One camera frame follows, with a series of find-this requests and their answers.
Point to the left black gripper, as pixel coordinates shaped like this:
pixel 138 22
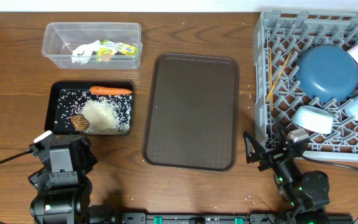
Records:
pixel 91 156

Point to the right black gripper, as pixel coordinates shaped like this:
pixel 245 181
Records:
pixel 271 157

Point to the brown food scrap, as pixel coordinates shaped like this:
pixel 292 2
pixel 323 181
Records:
pixel 80 123

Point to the light blue bowl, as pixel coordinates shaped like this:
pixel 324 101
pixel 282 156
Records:
pixel 313 119

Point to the white rice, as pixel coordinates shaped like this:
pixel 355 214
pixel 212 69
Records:
pixel 100 117

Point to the orange carrot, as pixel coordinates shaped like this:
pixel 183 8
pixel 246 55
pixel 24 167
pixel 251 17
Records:
pixel 102 90

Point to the dark blue plate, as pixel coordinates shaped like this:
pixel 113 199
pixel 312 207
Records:
pixel 327 72

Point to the wooden chopstick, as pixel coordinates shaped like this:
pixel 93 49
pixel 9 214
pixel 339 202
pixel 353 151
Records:
pixel 270 80
pixel 278 78

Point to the white tissue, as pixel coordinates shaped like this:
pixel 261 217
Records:
pixel 83 53

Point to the yellow green snack wrapper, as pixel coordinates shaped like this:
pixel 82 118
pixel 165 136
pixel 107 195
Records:
pixel 110 49

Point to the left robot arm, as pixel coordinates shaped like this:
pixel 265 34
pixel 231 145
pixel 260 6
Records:
pixel 63 189

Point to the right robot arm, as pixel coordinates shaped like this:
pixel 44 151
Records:
pixel 307 192

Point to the grey dishwasher rack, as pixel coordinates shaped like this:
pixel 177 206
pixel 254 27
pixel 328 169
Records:
pixel 297 32

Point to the black plastic tray bin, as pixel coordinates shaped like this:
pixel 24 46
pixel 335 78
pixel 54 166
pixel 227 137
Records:
pixel 67 98

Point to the brown serving tray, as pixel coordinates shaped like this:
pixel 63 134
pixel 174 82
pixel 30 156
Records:
pixel 192 115

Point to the clear plastic bin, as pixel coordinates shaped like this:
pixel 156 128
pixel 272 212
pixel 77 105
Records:
pixel 62 38

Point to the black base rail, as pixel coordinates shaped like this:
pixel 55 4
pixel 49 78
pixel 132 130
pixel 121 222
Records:
pixel 197 218

